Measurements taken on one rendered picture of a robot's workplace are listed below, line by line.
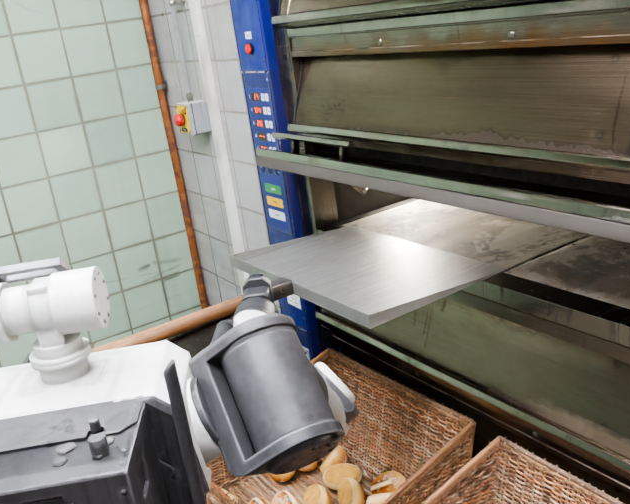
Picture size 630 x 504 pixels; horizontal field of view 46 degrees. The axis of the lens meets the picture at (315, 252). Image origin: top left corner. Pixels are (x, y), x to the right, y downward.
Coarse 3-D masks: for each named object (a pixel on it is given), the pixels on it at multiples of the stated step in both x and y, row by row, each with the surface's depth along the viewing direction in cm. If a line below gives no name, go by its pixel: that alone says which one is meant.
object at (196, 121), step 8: (176, 104) 235; (184, 104) 230; (192, 104) 229; (200, 104) 231; (176, 112) 237; (192, 112) 230; (200, 112) 231; (184, 120) 233; (192, 120) 230; (200, 120) 232; (208, 120) 233; (184, 128) 235; (192, 128) 231; (200, 128) 232; (208, 128) 234
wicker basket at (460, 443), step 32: (320, 352) 202; (384, 416) 183; (416, 416) 174; (448, 416) 165; (352, 448) 195; (384, 448) 184; (416, 448) 173; (448, 448) 155; (224, 480) 190; (256, 480) 193; (288, 480) 192; (320, 480) 190; (416, 480) 151
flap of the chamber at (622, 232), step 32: (256, 160) 182; (352, 160) 171; (384, 160) 170; (416, 192) 133; (448, 192) 126; (544, 192) 124; (576, 192) 124; (544, 224) 109; (576, 224) 104; (608, 224) 100
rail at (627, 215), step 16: (288, 160) 169; (304, 160) 163; (320, 160) 158; (336, 160) 154; (384, 176) 140; (400, 176) 136; (416, 176) 132; (432, 176) 129; (464, 192) 123; (480, 192) 119; (496, 192) 116; (512, 192) 114; (528, 192) 112; (544, 208) 109; (560, 208) 106; (576, 208) 104; (592, 208) 102; (608, 208) 100; (624, 208) 98
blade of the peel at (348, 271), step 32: (256, 256) 181; (288, 256) 177; (320, 256) 174; (352, 256) 171; (384, 256) 168; (416, 256) 165; (448, 256) 162; (320, 288) 155; (352, 288) 152; (384, 288) 150; (416, 288) 147; (448, 288) 142; (352, 320) 137; (384, 320) 135
